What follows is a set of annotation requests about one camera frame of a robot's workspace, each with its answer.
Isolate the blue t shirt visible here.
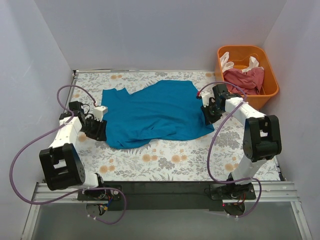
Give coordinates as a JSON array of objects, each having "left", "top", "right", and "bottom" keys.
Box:
[{"left": 101, "top": 80, "right": 214, "bottom": 150}]

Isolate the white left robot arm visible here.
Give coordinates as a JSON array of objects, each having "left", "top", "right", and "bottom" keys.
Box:
[{"left": 39, "top": 101, "right": 108, "bottom": 200}]

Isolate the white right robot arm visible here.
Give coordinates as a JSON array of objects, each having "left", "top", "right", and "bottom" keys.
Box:
[{"left": 196, "top": 82, "right": 282, "bottom": 200}]

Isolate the floral table mat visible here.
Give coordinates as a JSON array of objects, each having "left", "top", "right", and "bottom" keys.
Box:
[{"left": 49, "top": 71, "right": 282, "bottom": 182}]

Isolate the pink t shirt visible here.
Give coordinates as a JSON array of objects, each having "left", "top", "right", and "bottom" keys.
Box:
[{"left": 223, "top": 67, "right": 265, "bottom": 95}]

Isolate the white t shirt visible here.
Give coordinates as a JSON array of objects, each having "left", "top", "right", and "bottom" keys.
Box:
[{"left": 219, "top": 51, "right": 264, "bottom": 73}]

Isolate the orange plastic bin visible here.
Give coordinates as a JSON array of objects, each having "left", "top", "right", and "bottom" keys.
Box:
[{"left": 214, "top": 45, "right": 279, "bottom": 110}]

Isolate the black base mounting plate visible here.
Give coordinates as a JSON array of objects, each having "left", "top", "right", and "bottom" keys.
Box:
[{"left": 77, "top": 181, "right": 257, "bottom": 212}]

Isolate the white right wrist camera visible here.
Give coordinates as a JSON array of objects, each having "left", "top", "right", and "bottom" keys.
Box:
[{"left": 196, "top": 91, "right": 214, "bottom": 107}]

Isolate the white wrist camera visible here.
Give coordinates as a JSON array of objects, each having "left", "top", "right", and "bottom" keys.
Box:
[
  {"left": 92, "top": 105, "right": 108, "bottom": 122},
  {"left": 196, "top": 91, "right": 214, "bottom": 107}
]

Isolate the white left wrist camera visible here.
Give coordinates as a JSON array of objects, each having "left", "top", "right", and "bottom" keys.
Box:
[{"left": 92, "top": 105, "right": 108, "bottom": 122}]

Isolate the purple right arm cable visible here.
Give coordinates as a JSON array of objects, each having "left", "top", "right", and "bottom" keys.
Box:
[{"left": 197, "top": 82, "right": 263, "bottom": 218}]

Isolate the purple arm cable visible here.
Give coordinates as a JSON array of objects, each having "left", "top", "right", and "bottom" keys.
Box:
[
  {"left": 197, "top": 82, "right": 263, "bottom": 218},
  {"left": 9, "top": 84, "right": 127, "bottom": 225}
]

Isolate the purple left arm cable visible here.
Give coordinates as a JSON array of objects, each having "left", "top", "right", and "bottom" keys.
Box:
[{"left": 9, "top": 84, "right": 127, "bottom": 225}]

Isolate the aluminium frame rail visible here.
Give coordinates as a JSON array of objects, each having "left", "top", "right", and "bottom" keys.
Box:
[{"left": 22, "top": 181, "right": 312, "bottom": 240}]

